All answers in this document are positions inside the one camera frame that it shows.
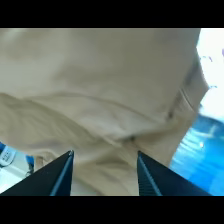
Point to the brown T-shirt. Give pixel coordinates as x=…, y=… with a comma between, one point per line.
x=100, y=86

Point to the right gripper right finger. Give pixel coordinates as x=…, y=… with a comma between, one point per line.
x=163, y=181

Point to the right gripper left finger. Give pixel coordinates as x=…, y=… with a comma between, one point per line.
x=46, y=180

